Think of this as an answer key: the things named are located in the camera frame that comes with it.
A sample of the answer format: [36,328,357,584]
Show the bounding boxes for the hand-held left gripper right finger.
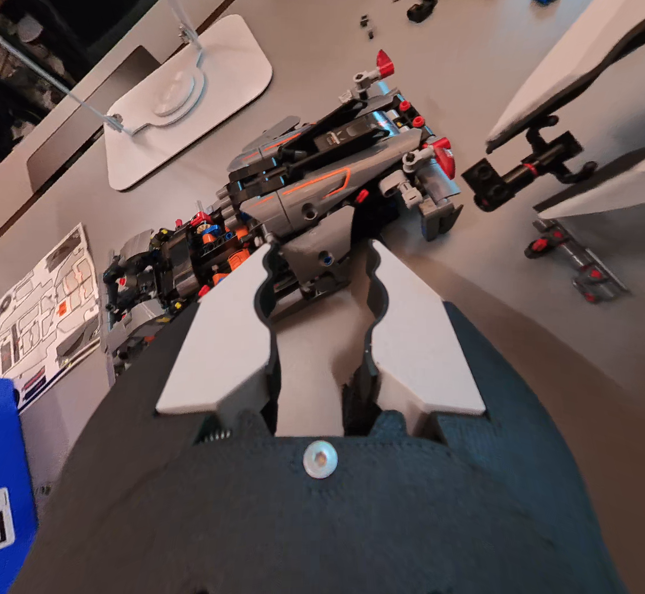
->
[352,238,487,437]

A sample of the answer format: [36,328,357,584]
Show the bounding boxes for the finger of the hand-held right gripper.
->
[485,0,645,154]
[533,148,645,223]

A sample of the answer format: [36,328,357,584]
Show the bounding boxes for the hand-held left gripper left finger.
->
[155,243,283,437]

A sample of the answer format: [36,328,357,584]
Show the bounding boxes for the black lego steering wheel assembly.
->
[461,115,599,212]

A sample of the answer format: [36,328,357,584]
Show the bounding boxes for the grey black lego car model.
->
[102,49,464,385]

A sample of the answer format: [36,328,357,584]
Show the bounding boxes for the grey lego subassembly red pins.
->
[524,220,630,304]

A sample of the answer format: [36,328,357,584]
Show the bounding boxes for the lego sticker sheet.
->
[0,223,101,412]

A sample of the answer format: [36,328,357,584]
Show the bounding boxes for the blue storage bin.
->
[0,377,39,572]

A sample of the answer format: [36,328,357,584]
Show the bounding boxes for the white stand with metal arms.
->
[0,0,274,192]

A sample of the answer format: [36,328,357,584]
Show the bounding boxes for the grey desk cable flap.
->
[26,45,163,195]

